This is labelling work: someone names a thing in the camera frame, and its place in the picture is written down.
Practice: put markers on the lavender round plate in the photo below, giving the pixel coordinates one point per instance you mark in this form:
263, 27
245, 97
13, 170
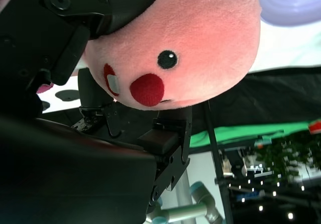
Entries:
293, 5

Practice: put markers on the black stand pole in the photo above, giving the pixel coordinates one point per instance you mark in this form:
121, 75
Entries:
218, 163

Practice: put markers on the grey teal robot arm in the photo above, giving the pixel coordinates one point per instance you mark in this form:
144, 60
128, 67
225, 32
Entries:
185, 211

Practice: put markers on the silver metal post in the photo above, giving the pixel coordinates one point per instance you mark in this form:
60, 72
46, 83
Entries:
184, 188

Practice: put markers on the black backdrop curtain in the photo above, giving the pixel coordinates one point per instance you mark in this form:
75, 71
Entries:
263, 98

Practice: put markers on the red box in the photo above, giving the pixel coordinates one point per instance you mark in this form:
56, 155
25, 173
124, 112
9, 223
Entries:
315, 127

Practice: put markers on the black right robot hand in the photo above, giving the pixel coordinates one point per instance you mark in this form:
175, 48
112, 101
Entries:
50, 171

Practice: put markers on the black round table grommet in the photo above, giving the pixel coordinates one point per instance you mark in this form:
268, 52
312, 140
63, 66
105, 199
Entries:
45, 105
66, 95

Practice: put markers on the pink plush beaver doll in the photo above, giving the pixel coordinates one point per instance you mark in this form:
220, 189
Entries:
188, 38

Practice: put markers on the green cloth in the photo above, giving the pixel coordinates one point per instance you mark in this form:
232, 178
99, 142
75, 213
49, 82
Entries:
238, 134

